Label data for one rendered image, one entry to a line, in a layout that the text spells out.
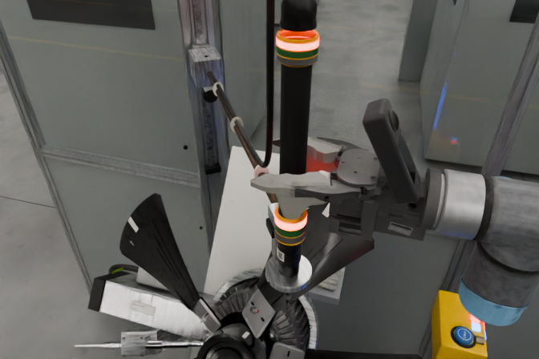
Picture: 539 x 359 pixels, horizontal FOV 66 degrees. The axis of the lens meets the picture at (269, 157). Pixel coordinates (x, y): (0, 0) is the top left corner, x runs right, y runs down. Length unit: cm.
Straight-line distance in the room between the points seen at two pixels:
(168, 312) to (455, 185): 74
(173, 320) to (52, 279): 184
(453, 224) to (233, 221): 69
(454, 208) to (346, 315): 145
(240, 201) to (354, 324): 102
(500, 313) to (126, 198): 154
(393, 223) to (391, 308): 131
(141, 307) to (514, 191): 83
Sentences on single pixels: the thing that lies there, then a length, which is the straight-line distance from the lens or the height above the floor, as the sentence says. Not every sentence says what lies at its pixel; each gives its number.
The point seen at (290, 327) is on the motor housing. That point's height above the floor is 115.
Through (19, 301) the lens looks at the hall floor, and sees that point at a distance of 278.
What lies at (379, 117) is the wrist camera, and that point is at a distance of 43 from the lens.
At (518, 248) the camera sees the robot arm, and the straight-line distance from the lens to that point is 52.
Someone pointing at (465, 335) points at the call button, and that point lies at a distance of 112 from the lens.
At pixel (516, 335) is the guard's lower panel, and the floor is 55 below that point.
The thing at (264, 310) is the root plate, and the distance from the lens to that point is 84.
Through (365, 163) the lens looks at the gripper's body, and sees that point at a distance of 50.
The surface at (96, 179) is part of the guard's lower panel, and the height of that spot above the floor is 89.
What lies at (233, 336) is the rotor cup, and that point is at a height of 127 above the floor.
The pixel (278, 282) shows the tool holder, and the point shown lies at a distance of 62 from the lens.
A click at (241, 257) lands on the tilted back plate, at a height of 115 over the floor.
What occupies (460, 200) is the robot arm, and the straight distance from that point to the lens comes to 48.
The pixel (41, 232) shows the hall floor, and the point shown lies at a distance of 315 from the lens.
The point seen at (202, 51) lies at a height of 158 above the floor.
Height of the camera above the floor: 195
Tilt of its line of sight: 34 degrees down
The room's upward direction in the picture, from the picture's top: straight up
